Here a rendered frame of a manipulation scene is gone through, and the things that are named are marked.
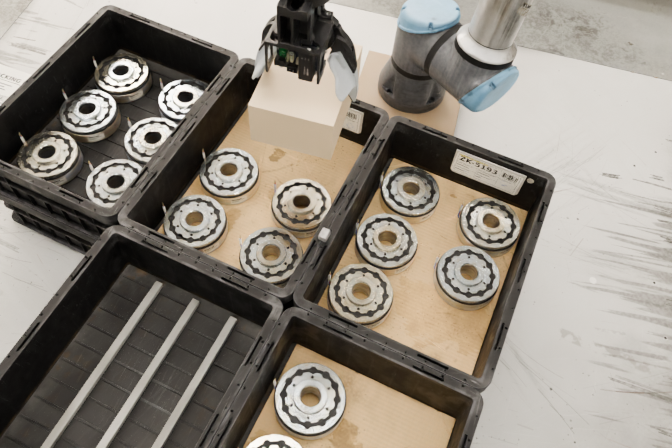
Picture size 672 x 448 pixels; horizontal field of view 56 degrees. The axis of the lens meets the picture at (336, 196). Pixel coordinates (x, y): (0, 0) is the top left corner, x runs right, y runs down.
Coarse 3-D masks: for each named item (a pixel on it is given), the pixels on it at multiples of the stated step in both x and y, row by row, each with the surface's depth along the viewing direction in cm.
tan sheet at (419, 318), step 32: (448, 192) 115; (416, 224) 111; (448, 224) 111; (352, 256) 107; (416, 256) 107; (512, 256) 108; (416, 288) 104; (416, 320) 101; (448, 320) 101; (480, 320) 102; (448, 352) 98
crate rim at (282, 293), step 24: (216, 96) 111; (192, 120) 108; (384, 120) 110; (360, 168) 104; (144, 192) 99; (120, 216) 97; (168, 240) 96; (312, 240) 96; (216, 264) 93; (264, 288) 92; (288, 288) 92
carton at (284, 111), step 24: (360, 48) 93; (264, 72) 89; (288, 72) 89; (264, 96) 87; (288, 96) 87; (312, 96) 87; (336, 96) 87; (264, 120) 87; (288, 120) 86; (312, 120) 85; (336, 120) 86; (288, 144) 90; (312, 144) 89
